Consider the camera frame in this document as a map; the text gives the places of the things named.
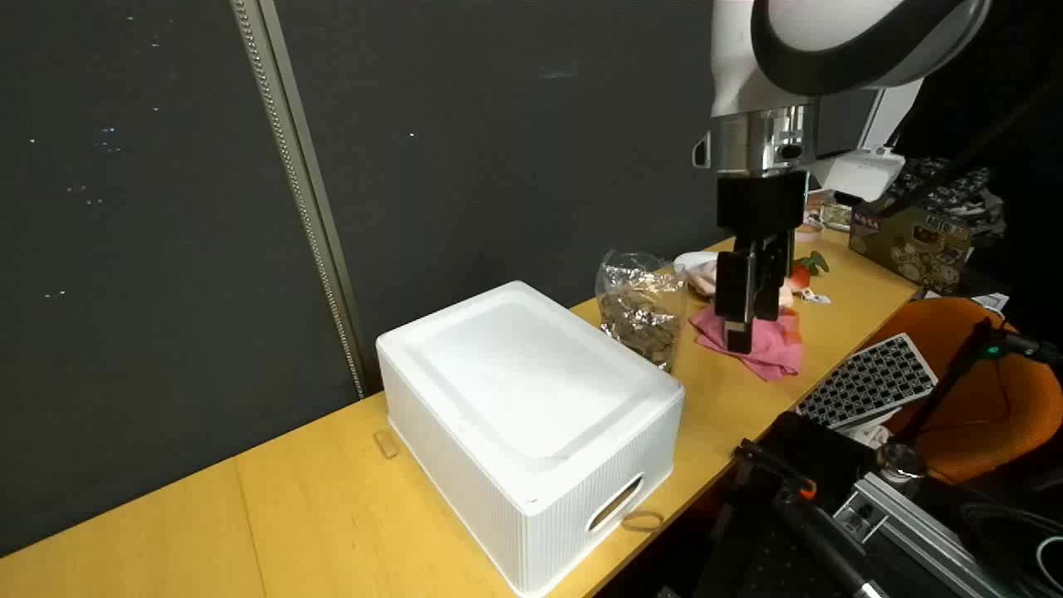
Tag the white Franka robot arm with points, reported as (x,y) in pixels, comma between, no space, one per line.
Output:
(840,34)

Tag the white wall strip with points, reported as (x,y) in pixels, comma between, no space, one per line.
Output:
(892,112)

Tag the tan rubber band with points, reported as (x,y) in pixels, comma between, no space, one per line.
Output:
(643,520)
(385,442)

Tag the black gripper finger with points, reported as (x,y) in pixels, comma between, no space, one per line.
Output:
(776,288)
(734,303)

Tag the white cloth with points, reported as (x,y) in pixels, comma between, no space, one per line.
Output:
(695,267)

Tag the white paper scrap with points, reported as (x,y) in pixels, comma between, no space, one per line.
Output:
(992,300)

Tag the patterned cardboard box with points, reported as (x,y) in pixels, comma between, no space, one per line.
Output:
(913,249)

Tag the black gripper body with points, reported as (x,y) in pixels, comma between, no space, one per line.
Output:
(757,205)

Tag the aluminium extrusion bar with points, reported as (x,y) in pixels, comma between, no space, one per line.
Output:
(898,520)

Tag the pink cloth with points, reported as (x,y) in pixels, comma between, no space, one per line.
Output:
(776,354)

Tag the red strawberry toy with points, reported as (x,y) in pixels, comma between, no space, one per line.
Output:
(803,270)

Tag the black device green light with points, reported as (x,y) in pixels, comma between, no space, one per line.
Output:
(1002,349)

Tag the black clamp stand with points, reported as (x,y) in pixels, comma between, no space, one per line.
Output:
(807,454)

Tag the black crumpled bag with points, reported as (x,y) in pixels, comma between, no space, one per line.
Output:
(952,187)

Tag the grey metal wall strip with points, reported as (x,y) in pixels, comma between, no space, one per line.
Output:
(301,167)

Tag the white plastic storage box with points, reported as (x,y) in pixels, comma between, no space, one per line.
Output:
(520,376)

